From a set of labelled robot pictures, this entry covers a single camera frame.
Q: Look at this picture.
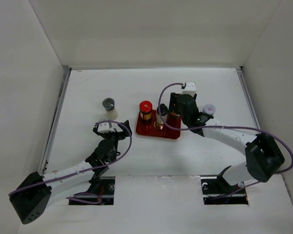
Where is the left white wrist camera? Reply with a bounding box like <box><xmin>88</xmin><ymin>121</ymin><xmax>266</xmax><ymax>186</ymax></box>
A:
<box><xmin>97</xmin><ymin>122</ymin><xmax>114</xmax><ymax>134</ymax></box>

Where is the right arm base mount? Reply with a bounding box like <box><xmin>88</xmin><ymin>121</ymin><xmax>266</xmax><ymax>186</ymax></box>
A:
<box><xmin>200</xmin><ymin>166</ymin><xmax>249</xmax><ymax>205</ymax></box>

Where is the red tray with gold emblem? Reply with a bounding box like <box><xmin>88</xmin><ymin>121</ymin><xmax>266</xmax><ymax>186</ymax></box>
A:
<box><xmin>135</xmin><ymin>110</ymin><xmax>181</xmax><ymax>140</ymax></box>

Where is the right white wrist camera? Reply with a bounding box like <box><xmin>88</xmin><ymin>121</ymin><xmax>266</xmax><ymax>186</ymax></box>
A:
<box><xmin>182</xmin><ymin>81</ymin><xmax>196</xmax><ymax>96</ymax></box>

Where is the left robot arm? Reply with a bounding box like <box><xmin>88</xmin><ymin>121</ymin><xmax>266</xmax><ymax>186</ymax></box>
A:
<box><xmin>8</xmin><ymin>120</ymin><xmax>132</xmax><ymax>225</ymax></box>

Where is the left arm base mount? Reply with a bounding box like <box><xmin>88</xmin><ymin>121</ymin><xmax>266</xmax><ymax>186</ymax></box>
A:
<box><xmin>65</xmin><ymin>175</ymin><xmax>115</xmax><ymax>205</ymax></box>

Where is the silver lid glass jar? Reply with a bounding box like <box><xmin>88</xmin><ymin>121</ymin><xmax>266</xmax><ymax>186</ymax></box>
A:
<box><xmin>203</xmin><ymin>104</ymin><xmax>216</xmax><ymax>118</ymax></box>

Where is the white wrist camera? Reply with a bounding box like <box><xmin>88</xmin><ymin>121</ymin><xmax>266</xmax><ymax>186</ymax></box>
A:
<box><xmin>182</xmin><ymin>81</ymin><xmax>196</xmax><ymax>96</ymax></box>
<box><xmin>97</xmin><ymin>122</ymin><xmax>114</xmax><ymax>134</ymax></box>

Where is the black cap white bottle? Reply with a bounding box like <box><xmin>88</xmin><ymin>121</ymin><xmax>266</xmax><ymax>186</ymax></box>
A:
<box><xmin>154</xmin><ymin>103</ymin><xmax>168</xmax><ymax>130</ymax></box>

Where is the clear lid white shaker bottle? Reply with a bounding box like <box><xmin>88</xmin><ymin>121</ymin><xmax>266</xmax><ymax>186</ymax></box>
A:
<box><xmin>102</xmin><ymin>97</ymin><xmax>118</xmax><ymax>120</ymax></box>

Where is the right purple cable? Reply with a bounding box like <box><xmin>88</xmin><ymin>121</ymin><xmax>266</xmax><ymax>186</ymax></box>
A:
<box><xmin>158</xmin><ymin>82</ymin><xmax>293</xmax><ymax>175</ymax></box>

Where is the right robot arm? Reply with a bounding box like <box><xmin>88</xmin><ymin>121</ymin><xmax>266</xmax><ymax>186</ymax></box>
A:
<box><xmin>173</xmin><ymin>94</ymin><xmax>285</xmax><ymax>193</ymax></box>

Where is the red lid chili sauce jar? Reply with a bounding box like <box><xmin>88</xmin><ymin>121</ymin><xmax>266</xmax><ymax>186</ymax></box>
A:
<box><xmin>139</xmin><ymin>100</ymin><xmax>153</xmax><ymax>123</ymax></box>

